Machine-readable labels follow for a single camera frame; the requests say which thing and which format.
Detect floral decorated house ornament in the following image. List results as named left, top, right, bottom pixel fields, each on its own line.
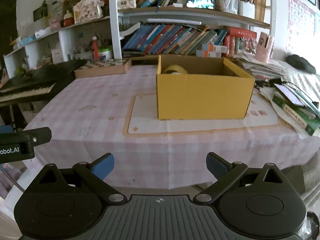
left=73, top=0, right=104, bottom=24

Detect green book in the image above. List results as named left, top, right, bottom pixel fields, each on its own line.
left=272, top=92, right=319, bottom=137

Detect orange bottle white cap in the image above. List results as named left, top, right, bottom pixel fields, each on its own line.
left=92, top=36, right=100, bottom=60

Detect white green lid jar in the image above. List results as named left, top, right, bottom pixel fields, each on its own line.
left=98, top=46, right=113, bottom=60

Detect row of leaning books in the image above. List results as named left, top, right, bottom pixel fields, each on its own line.
left=122, top=23, right=228, bottom=56

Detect yellow tape roll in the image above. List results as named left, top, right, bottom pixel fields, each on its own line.
left=162, top=64, right=188, bottom=75

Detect yellow cardboard box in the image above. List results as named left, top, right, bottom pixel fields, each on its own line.
left=156, top=55, right=255, bottom=120

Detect smartphone with cable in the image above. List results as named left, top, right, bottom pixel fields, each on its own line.
left=269, top=79, right=305, bottom=107

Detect red boxed book set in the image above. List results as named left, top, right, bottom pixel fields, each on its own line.
left=223, top=27, right=257, bottom=57

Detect black Yamaha keyboard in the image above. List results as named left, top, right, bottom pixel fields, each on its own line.
left=1, top=60, right=86, bottom=106

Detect orange blue medicine boxes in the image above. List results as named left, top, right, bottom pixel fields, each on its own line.
left=196, top=44, right=228, bottom=58

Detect black cushion object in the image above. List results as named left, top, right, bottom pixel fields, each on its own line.
left=285, top=54, right=316, bottom=74

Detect stack of papers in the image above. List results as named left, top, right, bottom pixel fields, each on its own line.
left=233, top=51, right=287, bottom=80

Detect pink checkered tablecloth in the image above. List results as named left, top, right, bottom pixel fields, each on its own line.
left=25, top=66, right=319, bottom=189

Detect white desk mat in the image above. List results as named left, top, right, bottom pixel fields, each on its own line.
left=123, top=94, right=293, bottom=138

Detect white bookshelf unit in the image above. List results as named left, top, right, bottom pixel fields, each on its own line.
left=3, top=0, right=276, bottom=78

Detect wooden chessboard box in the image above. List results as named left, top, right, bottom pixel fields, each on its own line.
left=74, top=59, right=132, bottom=79

